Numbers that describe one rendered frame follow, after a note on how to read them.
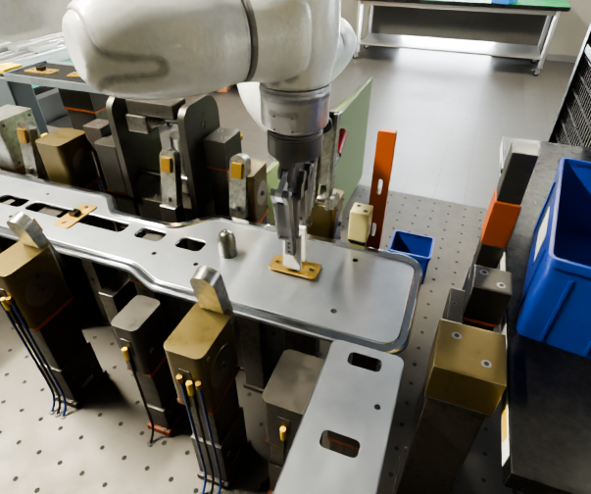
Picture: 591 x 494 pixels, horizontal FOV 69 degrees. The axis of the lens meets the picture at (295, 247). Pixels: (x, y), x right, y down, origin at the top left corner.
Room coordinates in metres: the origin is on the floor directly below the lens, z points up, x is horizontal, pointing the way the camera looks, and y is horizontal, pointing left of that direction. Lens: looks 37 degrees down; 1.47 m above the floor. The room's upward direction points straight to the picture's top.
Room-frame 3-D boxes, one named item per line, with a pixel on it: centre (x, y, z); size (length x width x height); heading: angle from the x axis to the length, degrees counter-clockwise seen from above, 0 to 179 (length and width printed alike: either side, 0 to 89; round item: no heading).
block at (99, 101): (1.11, 0.53, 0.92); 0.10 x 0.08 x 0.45; 69
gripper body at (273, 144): (0.55, 0.00, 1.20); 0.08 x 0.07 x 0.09; 159
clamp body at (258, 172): (0.80, 0.09, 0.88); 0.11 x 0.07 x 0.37; 159
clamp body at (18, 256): (0.52, 0.45, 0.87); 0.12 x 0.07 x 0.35; 159
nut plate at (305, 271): (0.55, 0.00, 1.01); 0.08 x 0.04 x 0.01; 69
